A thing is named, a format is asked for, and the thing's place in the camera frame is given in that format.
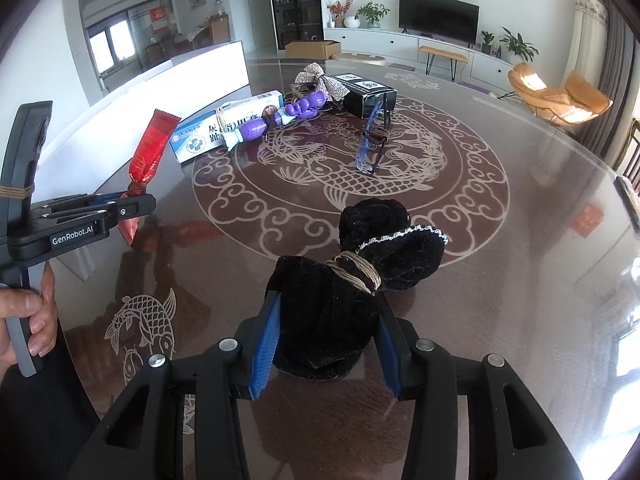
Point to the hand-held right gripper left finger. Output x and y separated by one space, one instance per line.
265 345

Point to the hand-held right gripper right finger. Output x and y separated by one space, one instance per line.
389 360

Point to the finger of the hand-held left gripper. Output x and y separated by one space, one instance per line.
107 199
135 206

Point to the red snack packet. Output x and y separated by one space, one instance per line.
150 155

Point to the black velvet pouch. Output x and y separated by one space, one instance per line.
320 320

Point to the blue white medicine box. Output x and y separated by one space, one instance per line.
200 142

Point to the purple plastic toy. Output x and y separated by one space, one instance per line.
247 130

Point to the clear blue-framed glasses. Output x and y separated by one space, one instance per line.
363 152

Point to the person's left hand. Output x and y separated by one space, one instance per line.
27 315

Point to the white foam board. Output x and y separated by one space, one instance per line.
175 80

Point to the dark framed balcony door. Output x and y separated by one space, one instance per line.
120 40

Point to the person's dark clothing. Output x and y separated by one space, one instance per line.
50 410

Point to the red door poster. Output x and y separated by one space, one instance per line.
159 19

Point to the amber hair claw clip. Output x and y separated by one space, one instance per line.
295 94

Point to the brown wooden sideboard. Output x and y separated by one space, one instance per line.
220 30

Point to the silver glitter bow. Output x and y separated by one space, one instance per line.
332 89

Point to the brown cardboard box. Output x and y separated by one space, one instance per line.
310 50

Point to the black cardboard box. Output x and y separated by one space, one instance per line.
365 102

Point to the dark glass display cabinet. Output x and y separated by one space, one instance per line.
295 5

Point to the red flowers in vase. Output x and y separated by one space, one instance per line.
339 10

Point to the white round vase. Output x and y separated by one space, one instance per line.
351 22

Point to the purple floor mat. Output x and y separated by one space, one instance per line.
475 86

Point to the dark flat object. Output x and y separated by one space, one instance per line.
627 195

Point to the dark flat floor item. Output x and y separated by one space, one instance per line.
401 66

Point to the white television cabinet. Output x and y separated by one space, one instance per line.
380 42

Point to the green plant in pale pot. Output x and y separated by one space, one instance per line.
372 12

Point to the wooden bench with metal legs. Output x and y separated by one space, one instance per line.
442 51

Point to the brown wooden chair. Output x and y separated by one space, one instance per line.
634 160

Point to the orange lounge chair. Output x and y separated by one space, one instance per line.
585 100

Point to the small potted plant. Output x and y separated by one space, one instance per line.
486 42

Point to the large leafy potted plant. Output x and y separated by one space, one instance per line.
517 45

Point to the black television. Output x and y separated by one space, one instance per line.
437 15

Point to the grey curtain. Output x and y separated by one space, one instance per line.
620 85

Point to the cream covered standing air conditioner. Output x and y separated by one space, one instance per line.
587 35

